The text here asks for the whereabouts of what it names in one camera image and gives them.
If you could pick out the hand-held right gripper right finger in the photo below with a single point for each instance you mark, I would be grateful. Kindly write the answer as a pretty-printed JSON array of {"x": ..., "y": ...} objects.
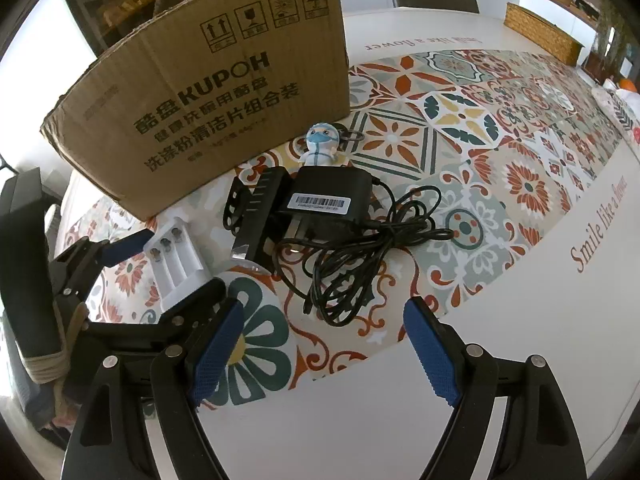
[{"x": 432, "y": 355}]

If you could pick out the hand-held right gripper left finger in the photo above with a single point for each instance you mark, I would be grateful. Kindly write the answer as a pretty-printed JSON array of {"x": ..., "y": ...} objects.
[{"x": 217, "y": 355}]

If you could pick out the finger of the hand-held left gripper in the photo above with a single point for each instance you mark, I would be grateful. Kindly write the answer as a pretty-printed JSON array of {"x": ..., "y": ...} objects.
[
  {"x": 127, "y": 246},
  {"x": 150, "y": 330}
]

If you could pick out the white battery charger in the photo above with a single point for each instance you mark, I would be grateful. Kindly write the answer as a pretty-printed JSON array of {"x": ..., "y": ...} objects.
[{"x": 175, "y": 265}]

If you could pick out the brown cardboard box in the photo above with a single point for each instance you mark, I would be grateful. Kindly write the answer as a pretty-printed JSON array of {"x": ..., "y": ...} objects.
[{"x": 200, "y": 110}]

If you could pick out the black bike light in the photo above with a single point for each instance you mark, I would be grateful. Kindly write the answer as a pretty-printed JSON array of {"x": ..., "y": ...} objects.
[{"x": 260, "y": 220}]

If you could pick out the patterned table runner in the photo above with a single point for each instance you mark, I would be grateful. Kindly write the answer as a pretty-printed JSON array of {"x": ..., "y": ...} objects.
[{"x": 500, "y": 160}]

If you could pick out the floral snack bag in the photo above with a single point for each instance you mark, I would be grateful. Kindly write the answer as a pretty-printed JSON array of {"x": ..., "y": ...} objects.
[{"x": 620, "y": 115}]

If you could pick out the oranges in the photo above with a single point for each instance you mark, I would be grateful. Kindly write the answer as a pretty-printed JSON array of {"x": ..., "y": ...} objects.
[{"x": 629, "y": 85}]

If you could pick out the woven wicker box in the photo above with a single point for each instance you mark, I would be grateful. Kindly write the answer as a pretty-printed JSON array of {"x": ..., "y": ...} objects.
[{"x": 540, "y": 30}]

